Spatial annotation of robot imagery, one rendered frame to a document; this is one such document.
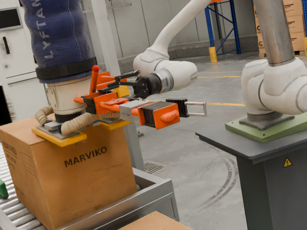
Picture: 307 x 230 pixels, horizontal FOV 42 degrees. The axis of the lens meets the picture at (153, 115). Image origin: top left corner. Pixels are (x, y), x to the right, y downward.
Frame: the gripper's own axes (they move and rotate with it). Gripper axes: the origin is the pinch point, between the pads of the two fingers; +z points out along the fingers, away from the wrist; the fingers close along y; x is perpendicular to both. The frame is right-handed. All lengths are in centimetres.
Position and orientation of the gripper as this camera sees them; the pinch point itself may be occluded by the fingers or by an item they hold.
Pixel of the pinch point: (109, 97)
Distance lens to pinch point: 139.7
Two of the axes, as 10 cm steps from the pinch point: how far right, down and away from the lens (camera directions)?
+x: -6.3, -0.5, 7.7
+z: -7.5, 2.9, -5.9
